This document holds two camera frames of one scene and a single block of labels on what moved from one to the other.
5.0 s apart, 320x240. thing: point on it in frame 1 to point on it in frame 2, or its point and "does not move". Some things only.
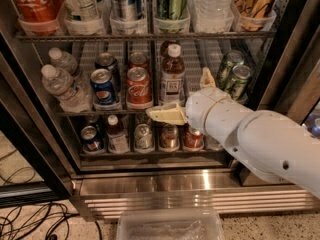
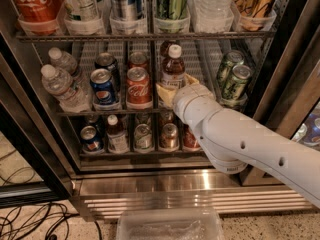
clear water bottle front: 61,87 does not move
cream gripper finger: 206,79 to 191,80
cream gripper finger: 167,114 to 167,94
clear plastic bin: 170,223 does not move
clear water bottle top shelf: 211,7 does not move
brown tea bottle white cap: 173,77 does not move
